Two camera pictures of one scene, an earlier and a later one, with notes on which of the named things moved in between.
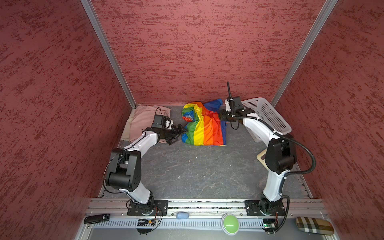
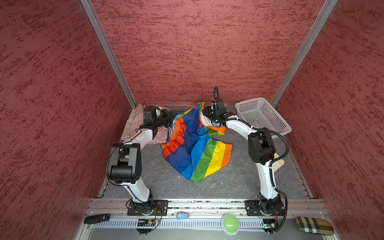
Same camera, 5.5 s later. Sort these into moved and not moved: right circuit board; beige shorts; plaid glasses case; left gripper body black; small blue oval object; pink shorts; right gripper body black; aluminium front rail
Moved: right gripper body black; left gripper body black
Not moved: pink shorts; plaid glasses case; right circuit board; beige shorts; small blue oval object; aluminium front rail
